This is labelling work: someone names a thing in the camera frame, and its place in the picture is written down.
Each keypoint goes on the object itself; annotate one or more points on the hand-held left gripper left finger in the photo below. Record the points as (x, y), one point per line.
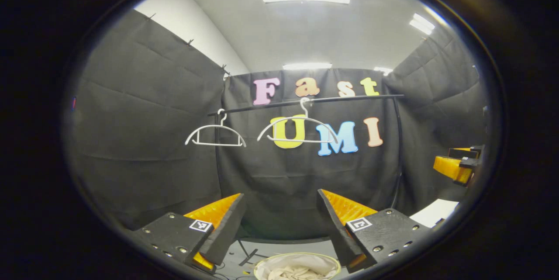
(227, 227)

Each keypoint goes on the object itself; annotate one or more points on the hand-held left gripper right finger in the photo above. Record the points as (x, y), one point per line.
(334, 227)

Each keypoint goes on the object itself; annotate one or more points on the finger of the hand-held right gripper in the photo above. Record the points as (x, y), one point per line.
(467, 152)
(454, 168)

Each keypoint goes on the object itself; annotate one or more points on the round laundry hamper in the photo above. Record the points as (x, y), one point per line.
(257, 267)

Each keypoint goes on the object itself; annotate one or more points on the cream white shirt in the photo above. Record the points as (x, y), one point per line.
(297, 271)

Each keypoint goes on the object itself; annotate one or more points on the white plastic hanger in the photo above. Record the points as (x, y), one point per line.
(214, 127)
(301, 118)

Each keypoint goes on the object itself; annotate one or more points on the black clothes rack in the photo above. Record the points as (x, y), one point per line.
(262, 106)

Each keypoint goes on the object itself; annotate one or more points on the white board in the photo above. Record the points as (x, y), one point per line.
(434, 214)

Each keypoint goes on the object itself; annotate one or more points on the black backdrop cloth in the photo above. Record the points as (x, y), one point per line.
(144, 140)

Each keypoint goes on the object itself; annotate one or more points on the small ceiling light panel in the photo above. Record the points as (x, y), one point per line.
(421, 23)

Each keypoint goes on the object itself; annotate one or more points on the ceiling light strip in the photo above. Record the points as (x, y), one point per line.
(307, 66)

